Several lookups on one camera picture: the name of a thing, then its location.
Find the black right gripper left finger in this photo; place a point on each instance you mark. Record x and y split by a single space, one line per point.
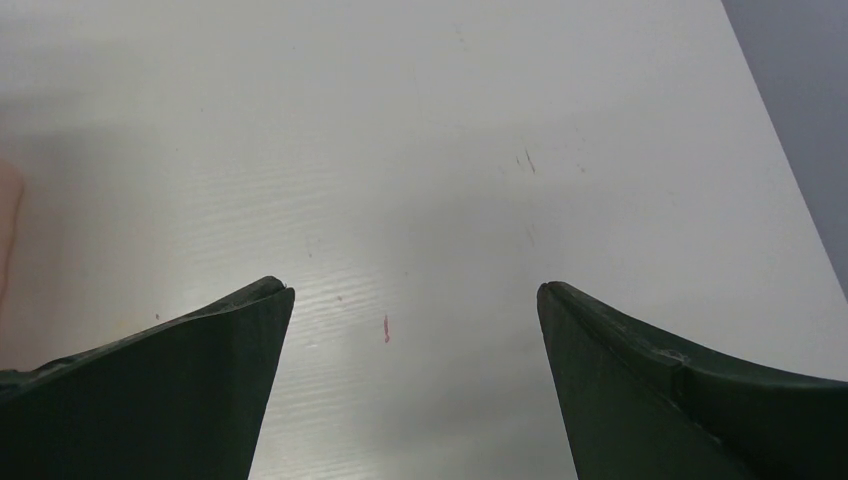
181 400

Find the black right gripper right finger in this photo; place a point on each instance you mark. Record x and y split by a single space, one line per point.
639 402

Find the pink plastic bin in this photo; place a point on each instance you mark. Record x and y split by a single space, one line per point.
12 192

